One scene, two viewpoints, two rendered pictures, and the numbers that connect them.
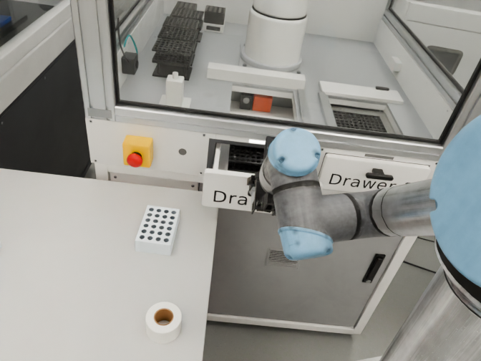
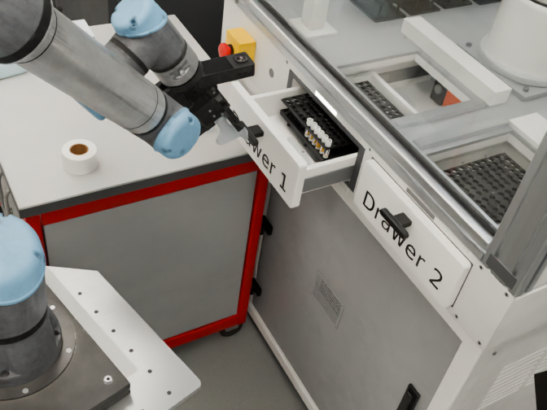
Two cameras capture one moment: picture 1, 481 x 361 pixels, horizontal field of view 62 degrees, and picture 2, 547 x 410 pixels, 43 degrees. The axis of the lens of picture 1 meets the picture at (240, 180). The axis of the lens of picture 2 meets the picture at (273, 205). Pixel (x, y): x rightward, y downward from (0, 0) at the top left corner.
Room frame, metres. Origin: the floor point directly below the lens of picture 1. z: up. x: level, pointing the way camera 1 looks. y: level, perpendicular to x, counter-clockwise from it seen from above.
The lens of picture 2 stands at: (0.24, -1.01, 1.72)
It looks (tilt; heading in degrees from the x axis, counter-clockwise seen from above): 43 degrees down; 59
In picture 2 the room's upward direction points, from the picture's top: 10 degrees clockwise
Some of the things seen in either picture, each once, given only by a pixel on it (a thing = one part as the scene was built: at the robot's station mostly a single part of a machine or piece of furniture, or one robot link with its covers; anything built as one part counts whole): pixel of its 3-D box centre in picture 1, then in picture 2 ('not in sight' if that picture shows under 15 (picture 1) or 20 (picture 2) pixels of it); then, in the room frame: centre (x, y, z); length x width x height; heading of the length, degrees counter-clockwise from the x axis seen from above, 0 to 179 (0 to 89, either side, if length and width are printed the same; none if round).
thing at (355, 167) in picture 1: (372, 177); (406, 230); (0.92, -0.36, 0.87); 0.29 x 0.02 x 0.11; 94
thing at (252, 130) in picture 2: not in sight; (252, 132); (0.74, -0.06, 0.91); 0.07 x 0.04 x 0.01; 94
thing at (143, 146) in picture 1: (137, 152); (238, 49); (0.86, 0.28, 0.88); 0.07 x 0.05 x 0.07; 94
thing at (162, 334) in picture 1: (163, 322); (79, 156); (0.44, 0.11, 0.78); 0.07 x 0.07 x 0.04
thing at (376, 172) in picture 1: (378, 173); (399, 221); (0.89, -0.36, 0.91); 0.07 x 0.04 x 0.01; 94
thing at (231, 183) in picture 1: (260, 193); (263, 141); (0.77, -0.06, 0.87); 0.29 x 0.02 x 0.11; 94
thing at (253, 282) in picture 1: (253, 185); (442, 239); (1.38, -0.06, 0.40); 1.03 x 0.95 x 0.80; 94
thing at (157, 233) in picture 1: (158, 229); not in sight; (0.69, 0.18, 0.78); 0.12 x 0.08 x 0.04; 2
